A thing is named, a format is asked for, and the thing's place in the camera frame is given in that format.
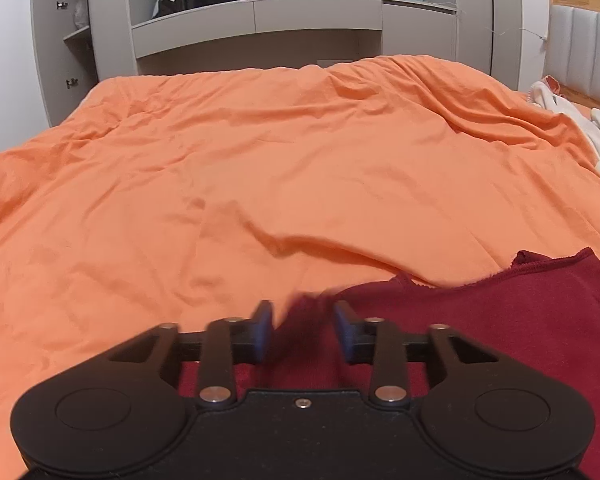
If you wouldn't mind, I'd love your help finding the orange blanket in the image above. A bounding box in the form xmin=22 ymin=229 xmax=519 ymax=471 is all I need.
xmin=0 ymin=54 xmax=600 ymax=480

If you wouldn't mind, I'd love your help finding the grey padded wooden headboard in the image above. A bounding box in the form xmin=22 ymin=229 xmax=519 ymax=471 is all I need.
xmin=543 ymin=0 xmax=600 ymax=112

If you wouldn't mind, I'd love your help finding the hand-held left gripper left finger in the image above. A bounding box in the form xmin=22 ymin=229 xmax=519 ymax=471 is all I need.
xmin=106 ymin=300 xmax=277 ymax=408

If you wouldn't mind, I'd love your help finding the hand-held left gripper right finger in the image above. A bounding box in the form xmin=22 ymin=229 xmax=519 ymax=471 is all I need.
xmin=332 ymin=300 xmax=499 ymax=408

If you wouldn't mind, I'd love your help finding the grey built-in wardrobe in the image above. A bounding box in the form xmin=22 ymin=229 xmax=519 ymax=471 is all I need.
xmin=30 ymin=0 xmax=525 ymax=128

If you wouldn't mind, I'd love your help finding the thin white wire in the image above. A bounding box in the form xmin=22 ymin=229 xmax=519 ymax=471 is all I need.
xmin=450 ymin=7 xmax=548 ymax=43

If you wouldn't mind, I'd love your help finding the dark red long-sleeved shirt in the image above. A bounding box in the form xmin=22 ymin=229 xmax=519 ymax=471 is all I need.
xmin=177 ymin=246 xmax=600 ymax=480

